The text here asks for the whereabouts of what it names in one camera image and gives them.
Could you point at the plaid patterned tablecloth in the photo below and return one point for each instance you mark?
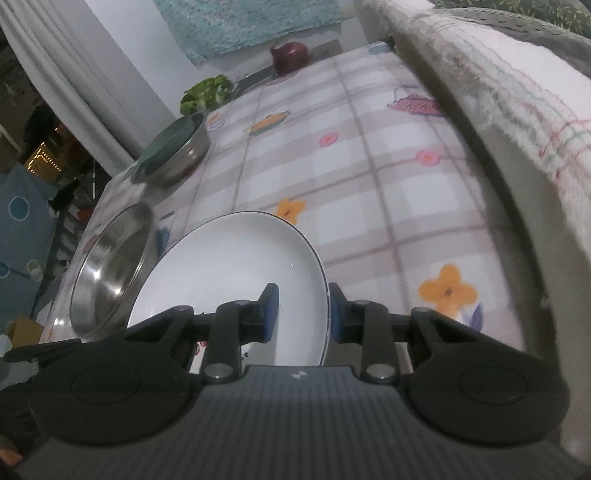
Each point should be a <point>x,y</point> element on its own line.
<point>355,153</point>

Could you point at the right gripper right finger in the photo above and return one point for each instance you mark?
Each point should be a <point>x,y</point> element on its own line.
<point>459,381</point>

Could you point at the small steel bowl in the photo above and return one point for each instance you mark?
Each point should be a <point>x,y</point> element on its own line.
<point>179,165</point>

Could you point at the blue patterned wall cloth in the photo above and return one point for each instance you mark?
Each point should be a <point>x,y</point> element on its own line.
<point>205,29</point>

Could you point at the dark green plate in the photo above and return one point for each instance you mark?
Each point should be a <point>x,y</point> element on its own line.
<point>170,140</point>

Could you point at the medium steel bowl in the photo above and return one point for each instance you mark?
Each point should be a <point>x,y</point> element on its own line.
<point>115,266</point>

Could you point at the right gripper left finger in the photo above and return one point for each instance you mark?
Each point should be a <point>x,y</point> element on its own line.
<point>132,385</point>

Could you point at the red cabbage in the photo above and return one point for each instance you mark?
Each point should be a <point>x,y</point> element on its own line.
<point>289,57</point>

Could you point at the green lettuce head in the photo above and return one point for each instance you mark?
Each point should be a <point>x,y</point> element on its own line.
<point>207,95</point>

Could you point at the white curtain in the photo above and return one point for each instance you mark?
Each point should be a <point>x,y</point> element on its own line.
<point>86,79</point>

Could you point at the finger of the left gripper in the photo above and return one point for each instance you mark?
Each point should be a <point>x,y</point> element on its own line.
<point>41,351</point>

